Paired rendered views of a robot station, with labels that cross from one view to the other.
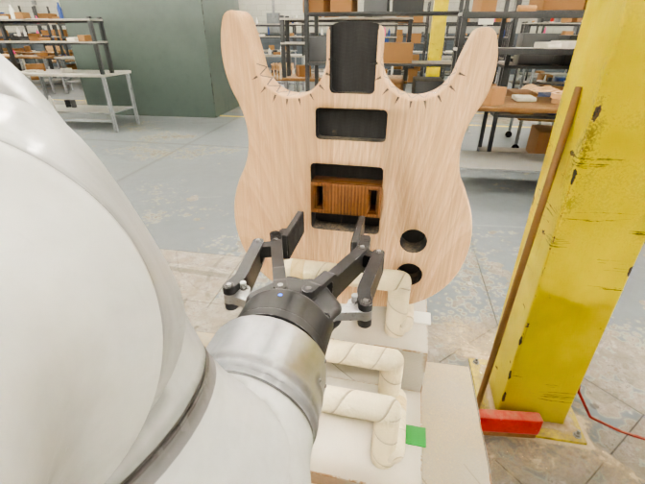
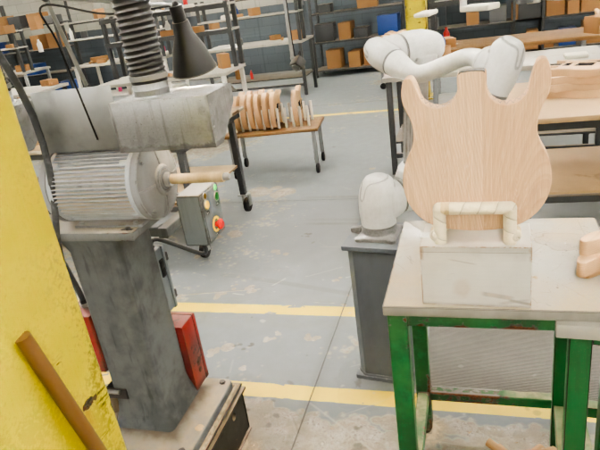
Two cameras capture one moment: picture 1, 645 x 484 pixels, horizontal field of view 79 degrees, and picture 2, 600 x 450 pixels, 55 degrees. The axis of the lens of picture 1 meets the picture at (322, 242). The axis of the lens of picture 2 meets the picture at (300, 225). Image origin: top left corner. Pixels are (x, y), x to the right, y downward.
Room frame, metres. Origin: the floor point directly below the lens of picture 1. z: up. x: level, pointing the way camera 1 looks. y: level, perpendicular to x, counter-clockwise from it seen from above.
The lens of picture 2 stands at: (1.92, -0.29, 1.76)
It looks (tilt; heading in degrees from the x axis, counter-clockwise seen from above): 23 degrees down; 188
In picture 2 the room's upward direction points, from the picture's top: 8 degrees counter-clockwise
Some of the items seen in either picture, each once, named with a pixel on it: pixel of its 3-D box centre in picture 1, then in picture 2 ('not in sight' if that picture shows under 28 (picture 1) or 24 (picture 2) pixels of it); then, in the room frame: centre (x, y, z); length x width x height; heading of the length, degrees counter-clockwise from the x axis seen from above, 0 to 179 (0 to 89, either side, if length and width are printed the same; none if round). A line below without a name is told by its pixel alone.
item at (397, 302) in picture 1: (397, 306); not in sight; (0.47, -0.11, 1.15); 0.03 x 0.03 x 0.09
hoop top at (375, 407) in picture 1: (321, 397); not in sight; (0.34, 0.00, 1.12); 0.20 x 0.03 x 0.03; 78
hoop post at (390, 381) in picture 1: (390, 384); not in sight; (0.40, -0.10, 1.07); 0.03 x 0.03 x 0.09
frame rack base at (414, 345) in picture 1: (344, 348); (475, 263); (0.53, -0.04, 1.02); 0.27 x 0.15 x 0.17; 79
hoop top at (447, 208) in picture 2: not in sight; (473, 208); (0.57, -0.05, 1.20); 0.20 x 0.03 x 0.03; 78
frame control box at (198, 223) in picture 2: not in sight; (184, 223); (-0.02, -1.01, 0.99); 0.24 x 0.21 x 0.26; 80
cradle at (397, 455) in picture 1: (394, 422); not in sight; (0.36, -0.10, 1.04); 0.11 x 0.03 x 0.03; 169
